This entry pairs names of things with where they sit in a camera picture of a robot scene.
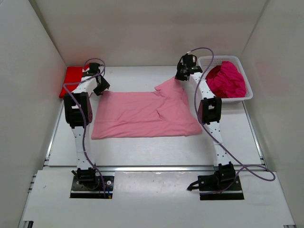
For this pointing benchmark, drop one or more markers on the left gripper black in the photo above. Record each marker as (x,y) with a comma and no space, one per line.
(105,86)

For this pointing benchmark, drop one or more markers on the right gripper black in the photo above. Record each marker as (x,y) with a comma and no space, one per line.
(177,77)

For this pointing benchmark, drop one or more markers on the light pink polo shirt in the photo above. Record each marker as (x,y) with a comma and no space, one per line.
(162,113)

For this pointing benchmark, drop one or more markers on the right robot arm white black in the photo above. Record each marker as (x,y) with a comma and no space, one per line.
(208,110)

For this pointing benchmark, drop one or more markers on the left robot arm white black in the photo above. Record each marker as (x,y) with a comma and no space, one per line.
(78,85)

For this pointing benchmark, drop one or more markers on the white plastic basket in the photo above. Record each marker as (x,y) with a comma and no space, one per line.
(217,60)

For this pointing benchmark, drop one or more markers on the dark red t shirt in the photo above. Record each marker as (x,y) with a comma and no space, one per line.
(213,73)

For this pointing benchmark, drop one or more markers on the folded red t shirt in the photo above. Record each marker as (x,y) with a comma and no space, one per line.
(73,75)

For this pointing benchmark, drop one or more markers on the magenta t shirt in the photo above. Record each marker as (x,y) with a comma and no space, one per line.
(228,83)

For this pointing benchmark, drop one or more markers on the aluminium rail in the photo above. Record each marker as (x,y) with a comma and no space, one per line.
(146,168)

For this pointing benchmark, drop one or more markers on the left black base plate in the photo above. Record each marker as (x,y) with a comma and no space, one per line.
(80,191)

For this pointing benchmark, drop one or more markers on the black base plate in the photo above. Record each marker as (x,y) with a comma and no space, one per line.
(80,191)
(211,189)

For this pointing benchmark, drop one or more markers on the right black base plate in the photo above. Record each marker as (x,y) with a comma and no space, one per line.
(211,189)

